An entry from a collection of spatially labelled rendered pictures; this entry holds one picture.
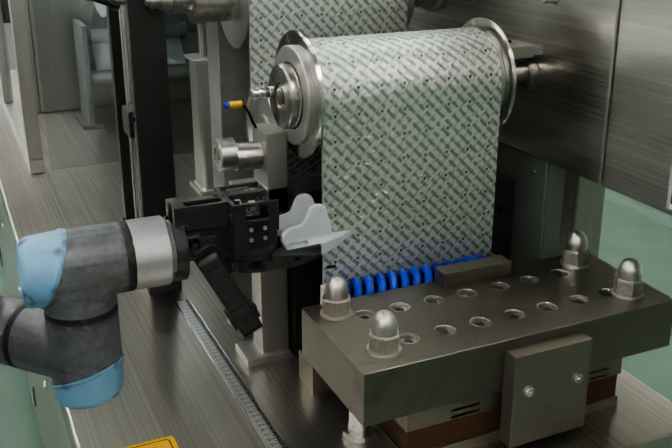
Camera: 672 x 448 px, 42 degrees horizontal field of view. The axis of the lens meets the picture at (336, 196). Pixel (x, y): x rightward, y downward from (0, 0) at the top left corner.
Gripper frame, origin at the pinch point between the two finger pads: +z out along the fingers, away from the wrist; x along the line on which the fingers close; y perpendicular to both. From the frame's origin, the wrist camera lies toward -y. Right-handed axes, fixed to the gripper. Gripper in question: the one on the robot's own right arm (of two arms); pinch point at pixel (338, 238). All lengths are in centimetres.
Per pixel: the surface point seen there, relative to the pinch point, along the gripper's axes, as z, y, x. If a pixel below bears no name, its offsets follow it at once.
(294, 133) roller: -3.4, 11.9, 4.8
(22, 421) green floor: -32, -109, 153
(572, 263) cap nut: 28.4, -5.2, -7.9
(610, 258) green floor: 208, -109, 176
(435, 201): 12.9, 2.7, -0.2
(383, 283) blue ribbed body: 4.2, -5.2, -3.5
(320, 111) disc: -2.7, 15.7, -1.1
